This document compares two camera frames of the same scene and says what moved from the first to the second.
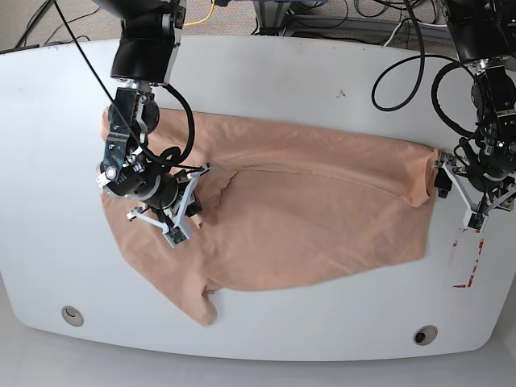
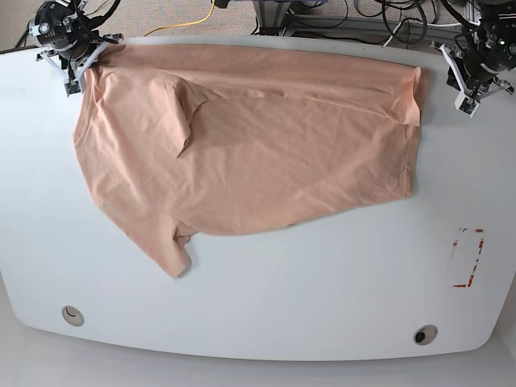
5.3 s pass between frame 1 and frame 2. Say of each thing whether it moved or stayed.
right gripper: moved
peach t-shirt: moved
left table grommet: stayed
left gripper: moved
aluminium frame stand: stayed
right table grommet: stayed
